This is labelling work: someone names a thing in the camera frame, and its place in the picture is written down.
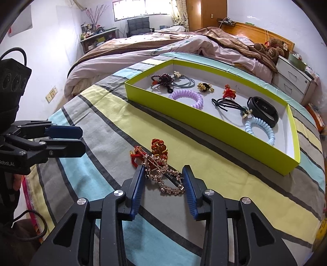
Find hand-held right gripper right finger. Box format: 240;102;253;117
181;165;298;266

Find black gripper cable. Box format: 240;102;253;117
0;48;48;241

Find wooden wardrobe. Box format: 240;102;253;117
185;0;228;32

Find black charm hair tie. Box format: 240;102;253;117
211;98;253;120

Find brown fleece blanket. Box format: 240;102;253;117
194;27;279;73

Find black chair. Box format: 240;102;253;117
126;17;155;39

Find gold black flower hair clip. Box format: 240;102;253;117
197;82;215;92

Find pink quilt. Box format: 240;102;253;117
64;33;274;99

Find cluttered side desk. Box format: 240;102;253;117
80;27;120;54

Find white drawer nightstand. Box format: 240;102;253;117
272;56;317;106

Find gold rhinestone hair clip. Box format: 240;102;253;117
142;153;186;196

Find light blue spiral hair tie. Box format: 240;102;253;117
244;117;276;146

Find grey flower hair tie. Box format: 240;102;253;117
151;71;195;90

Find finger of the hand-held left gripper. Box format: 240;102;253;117
5;139;86;164
11;120;83;141

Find brown teddy bear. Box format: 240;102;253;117
253;37;287;63

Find pink flower branches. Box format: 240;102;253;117
84;5;105;26

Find red cord amber charm bracelet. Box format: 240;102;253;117
129;138;169;169

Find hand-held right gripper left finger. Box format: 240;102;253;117
29;165;147;266

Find person's left hand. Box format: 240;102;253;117
11;174;25;192

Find wall socket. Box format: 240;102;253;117
45;87;58;101

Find dark bead red cord bracelet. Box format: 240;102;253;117
151;74;175;94

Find green shallow cardboard box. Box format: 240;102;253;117
124;52;301;176

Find small red hair clip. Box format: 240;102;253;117
222;84;236;100

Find green basin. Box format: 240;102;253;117
287;52;307;71

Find person's left forearm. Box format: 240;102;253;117
0;217;44;266

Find window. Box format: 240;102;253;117
112;0;170;21

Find grey wall panel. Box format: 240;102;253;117
8;5;34;37

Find wooden headboard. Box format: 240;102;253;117
221;22;295;57

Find patterned curtain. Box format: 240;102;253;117
169;0;189;31

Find purple spiral hair tie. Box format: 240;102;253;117
169;90;203;108

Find black fitness band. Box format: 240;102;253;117
246;97;279;128

